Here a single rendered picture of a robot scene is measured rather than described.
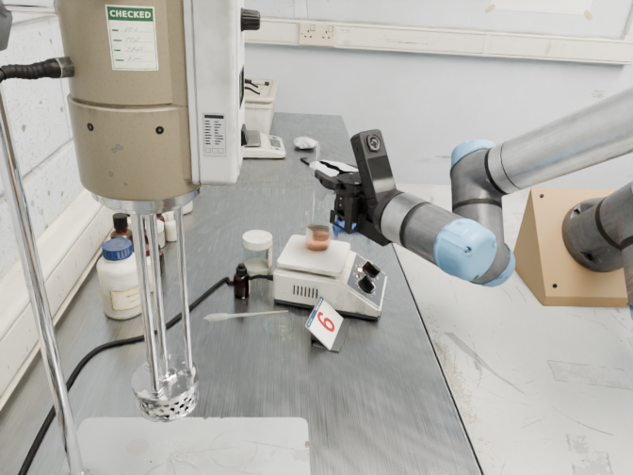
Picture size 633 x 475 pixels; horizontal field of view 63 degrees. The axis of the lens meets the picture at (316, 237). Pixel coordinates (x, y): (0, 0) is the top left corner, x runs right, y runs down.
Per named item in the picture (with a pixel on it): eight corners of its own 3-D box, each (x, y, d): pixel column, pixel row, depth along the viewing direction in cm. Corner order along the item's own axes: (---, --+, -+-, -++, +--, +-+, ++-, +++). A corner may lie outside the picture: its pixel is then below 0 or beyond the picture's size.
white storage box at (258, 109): (278, 113, 221) (279, 79, 214) (272, 139, 188) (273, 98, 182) (205, 109, 220) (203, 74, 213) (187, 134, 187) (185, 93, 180)
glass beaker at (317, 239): (326, 258, 95) (329, 219, 91) (299, 252, 97) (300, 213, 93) (335, 244, 100) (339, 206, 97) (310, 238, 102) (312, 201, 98)
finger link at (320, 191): (296, 192, 91) (329, 210, 85) (298, 160, 89) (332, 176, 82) (310, 189, 93) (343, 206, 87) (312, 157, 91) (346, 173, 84)
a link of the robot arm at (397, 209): (402, 206, 70) (442, 195, 75) (380, 195, 73) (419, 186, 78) (396, 254, 73) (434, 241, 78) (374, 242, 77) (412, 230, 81)
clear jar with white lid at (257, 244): (243, 279, 103) (243, 244, 99) (241, 264, 108) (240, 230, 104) (273, 277, 104) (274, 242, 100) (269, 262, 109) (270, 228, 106)
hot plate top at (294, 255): (350, 246, 101) (351, 242, 101) (340, 277, 91) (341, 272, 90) (292, 237, 103) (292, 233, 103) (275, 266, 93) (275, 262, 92)
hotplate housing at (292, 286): (385, 286, 104) (390, 251, 100) (379, 323, 93) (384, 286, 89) (279, 268, 108) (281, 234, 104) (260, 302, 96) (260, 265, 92)
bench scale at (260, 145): (285, 160, 169) (286, 145, 167) (205, 159, 165) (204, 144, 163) (281, 142, 186) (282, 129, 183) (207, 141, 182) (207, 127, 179)
